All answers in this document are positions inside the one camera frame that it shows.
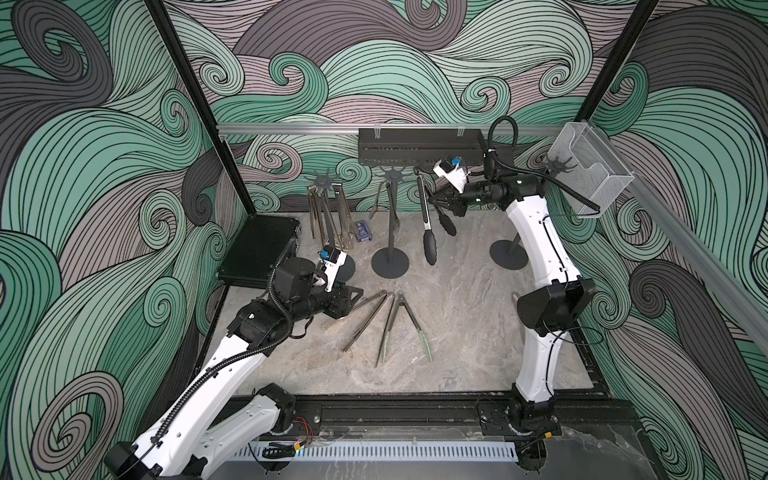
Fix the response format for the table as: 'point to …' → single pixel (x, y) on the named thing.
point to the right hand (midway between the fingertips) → (430, 197)
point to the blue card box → (362, 231)
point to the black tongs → (429, 238)
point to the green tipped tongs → (401, 299)
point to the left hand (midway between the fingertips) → (353, 285)
